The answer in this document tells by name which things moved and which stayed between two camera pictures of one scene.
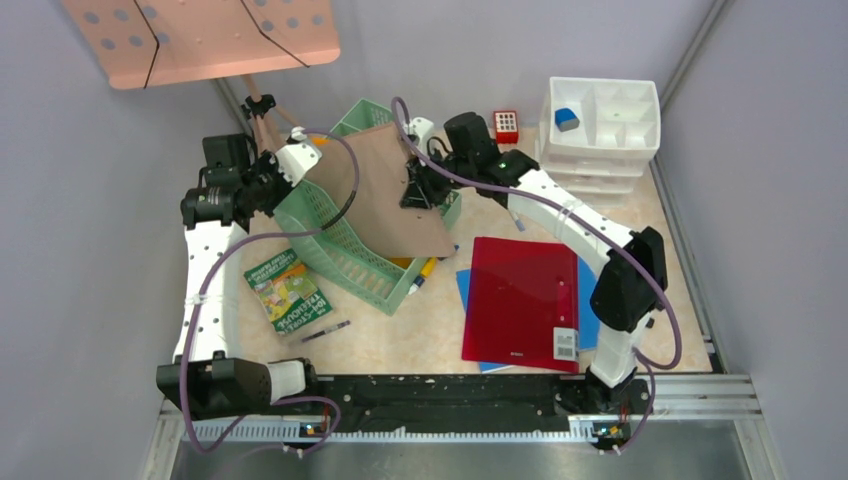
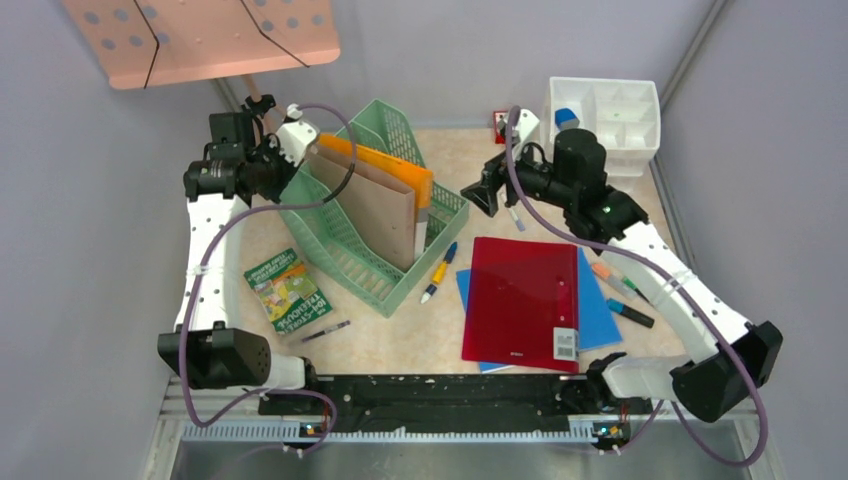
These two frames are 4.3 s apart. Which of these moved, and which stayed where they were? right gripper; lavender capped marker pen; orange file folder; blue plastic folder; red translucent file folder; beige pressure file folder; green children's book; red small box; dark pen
Moved: orange file folder; beige pressure file folder; right gripper
Stayed: red translucent file folder; dark pen; red small box; green children's book; lavender capped marker pen; blue plastic folder
